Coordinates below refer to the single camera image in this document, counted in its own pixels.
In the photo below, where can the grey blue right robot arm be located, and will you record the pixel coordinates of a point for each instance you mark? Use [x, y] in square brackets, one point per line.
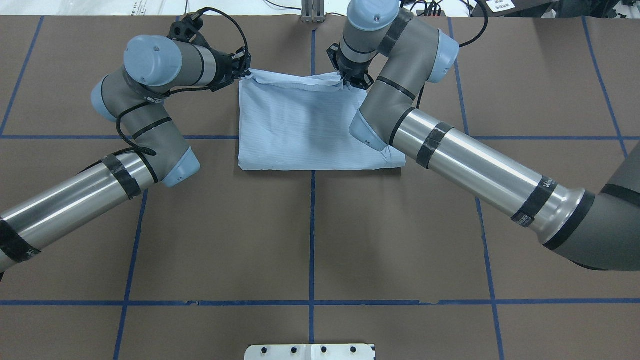
[385, 51]

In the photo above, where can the grey aluminium frame post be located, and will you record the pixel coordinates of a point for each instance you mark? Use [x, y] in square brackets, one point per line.
[313, 11]

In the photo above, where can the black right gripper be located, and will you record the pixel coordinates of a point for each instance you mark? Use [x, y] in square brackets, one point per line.
[351, 71]

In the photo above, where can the black power strip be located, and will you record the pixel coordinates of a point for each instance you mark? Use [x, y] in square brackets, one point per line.
[426, 9]

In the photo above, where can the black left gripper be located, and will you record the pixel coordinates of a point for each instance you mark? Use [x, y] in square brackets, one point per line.
[226, 69]

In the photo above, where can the light blue button-up shirt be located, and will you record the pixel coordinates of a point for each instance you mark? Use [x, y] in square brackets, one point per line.
[296, 123]

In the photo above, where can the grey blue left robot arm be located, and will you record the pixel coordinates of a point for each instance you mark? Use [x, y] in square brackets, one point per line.
[133, 97]

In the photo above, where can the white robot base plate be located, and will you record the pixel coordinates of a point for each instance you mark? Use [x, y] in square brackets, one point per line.
[331, 351]

